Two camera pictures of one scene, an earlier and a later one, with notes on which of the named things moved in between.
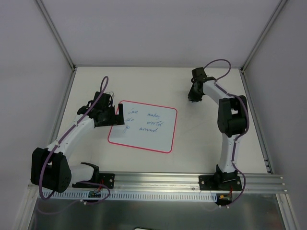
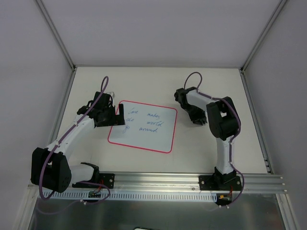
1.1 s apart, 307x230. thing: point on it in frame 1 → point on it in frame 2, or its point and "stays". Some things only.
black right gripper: [194, 92] → [193, 112]
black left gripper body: [115, 119] stays
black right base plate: [210, 182] stays
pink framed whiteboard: [147, 126] stays
